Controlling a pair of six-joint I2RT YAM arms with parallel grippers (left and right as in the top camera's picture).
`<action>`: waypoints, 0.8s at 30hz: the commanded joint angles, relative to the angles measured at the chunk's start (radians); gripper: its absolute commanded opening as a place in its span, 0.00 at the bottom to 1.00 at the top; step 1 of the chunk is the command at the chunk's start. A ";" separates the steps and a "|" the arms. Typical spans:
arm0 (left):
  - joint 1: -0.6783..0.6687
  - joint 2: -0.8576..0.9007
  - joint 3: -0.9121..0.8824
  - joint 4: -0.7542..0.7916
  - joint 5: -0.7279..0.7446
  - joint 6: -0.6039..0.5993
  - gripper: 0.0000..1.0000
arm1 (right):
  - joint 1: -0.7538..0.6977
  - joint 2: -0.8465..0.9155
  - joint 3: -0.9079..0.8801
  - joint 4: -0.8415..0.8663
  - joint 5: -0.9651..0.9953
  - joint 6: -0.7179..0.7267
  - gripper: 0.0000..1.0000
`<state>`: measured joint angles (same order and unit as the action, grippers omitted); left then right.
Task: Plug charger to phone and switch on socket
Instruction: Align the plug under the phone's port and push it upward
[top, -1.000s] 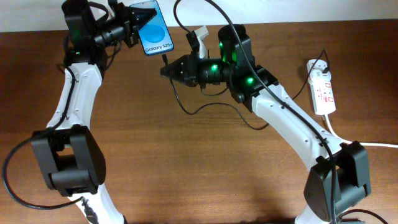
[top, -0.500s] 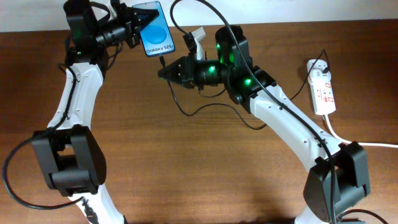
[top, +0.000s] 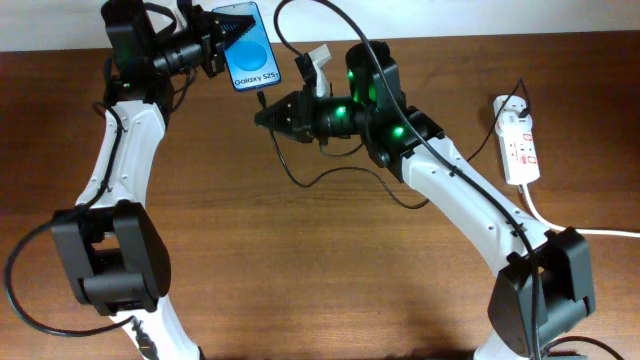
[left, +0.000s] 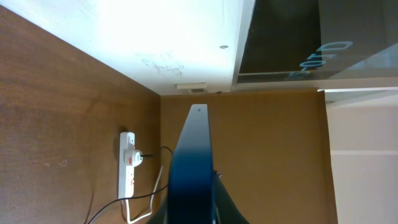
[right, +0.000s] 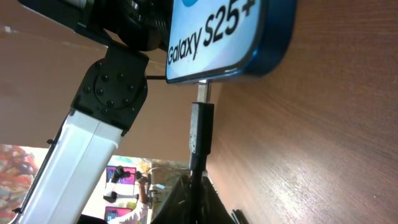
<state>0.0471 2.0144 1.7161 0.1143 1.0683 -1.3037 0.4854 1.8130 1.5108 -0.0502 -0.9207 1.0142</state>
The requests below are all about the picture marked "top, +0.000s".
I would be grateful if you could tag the blue screen smartphone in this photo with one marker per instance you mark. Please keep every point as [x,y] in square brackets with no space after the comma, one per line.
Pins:
[250,60]

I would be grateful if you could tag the white power strip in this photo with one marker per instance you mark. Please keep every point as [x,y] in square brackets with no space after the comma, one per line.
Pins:
[514,130]

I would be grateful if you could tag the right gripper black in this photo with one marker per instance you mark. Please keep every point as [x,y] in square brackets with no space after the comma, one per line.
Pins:
[299,116]

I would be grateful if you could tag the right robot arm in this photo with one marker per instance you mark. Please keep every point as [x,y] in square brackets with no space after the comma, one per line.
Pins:
[544,282]

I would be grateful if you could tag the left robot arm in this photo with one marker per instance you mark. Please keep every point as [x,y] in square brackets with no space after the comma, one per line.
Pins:
[112,254]

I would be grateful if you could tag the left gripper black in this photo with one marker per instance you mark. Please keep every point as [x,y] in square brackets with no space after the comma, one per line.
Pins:
[204,26]

